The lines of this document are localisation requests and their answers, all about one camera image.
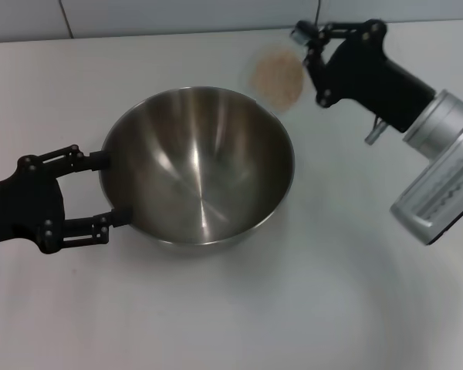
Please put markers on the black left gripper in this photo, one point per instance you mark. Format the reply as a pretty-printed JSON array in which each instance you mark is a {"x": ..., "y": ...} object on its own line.
[{"x": 19, "y": 212}]

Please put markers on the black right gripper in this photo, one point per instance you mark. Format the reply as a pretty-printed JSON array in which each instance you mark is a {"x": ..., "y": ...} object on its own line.
[{"x": 366, "y": 73}]

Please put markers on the clear plastic measuring cup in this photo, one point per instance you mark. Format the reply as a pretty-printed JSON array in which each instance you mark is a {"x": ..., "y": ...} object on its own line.
[{"x": 245, "y": 71}]

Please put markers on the stainless steel mixing bowl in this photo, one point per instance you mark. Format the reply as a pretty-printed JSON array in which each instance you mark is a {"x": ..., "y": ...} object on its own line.
[{"x": 200, "y": 165}]

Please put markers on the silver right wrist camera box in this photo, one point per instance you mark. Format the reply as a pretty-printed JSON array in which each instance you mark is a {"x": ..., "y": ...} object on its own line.
[{"x": 436, "y": 196}]

